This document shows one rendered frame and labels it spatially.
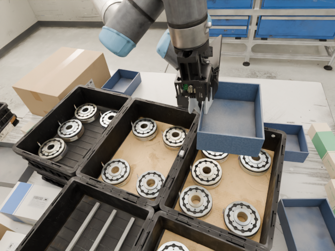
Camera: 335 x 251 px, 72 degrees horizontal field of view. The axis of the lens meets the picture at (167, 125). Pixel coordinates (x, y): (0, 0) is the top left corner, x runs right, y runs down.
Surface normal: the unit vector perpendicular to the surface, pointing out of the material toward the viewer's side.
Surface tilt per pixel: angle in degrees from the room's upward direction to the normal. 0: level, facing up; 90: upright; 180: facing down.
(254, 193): 0
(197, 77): 90
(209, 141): 90
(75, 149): 0
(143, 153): 0
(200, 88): 90
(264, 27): 90
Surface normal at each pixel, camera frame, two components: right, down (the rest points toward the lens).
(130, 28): 0.22, 0.58
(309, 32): -0.22, 0.73
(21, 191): -0.09, -0.67
